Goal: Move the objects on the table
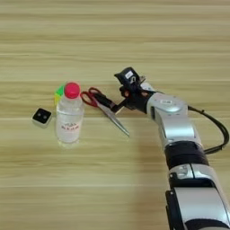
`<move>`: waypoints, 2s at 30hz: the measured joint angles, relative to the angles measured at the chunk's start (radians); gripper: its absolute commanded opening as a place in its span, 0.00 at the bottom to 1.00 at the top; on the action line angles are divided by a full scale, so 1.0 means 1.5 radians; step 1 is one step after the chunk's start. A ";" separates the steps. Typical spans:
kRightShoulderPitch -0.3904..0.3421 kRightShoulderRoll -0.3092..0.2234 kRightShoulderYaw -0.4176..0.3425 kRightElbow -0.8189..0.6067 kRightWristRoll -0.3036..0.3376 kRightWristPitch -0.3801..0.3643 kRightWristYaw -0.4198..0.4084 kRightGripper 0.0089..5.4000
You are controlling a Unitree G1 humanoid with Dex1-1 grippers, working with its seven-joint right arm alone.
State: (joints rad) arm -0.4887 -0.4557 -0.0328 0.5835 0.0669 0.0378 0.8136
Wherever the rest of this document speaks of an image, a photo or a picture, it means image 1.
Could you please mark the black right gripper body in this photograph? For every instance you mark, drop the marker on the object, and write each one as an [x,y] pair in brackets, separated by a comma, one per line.
[136,100]

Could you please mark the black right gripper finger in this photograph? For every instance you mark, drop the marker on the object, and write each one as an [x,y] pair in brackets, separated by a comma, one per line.
[119,107]
[104,100]

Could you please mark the clear bottle with red cap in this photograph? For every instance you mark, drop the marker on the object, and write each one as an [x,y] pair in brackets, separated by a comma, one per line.
[69,119]

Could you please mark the small white box black face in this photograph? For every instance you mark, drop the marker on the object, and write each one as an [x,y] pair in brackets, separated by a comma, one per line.
[42,117]

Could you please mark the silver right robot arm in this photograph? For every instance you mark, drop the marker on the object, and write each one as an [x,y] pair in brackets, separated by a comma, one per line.
[176,128]

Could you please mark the white remote control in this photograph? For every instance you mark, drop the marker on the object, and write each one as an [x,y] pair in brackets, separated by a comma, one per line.
[148,86]

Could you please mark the black box with white label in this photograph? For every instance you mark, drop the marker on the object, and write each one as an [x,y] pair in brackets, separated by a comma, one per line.
[128,75]

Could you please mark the multicoloured puzzle cube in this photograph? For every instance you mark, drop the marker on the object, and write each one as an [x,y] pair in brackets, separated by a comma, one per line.
[59,94]

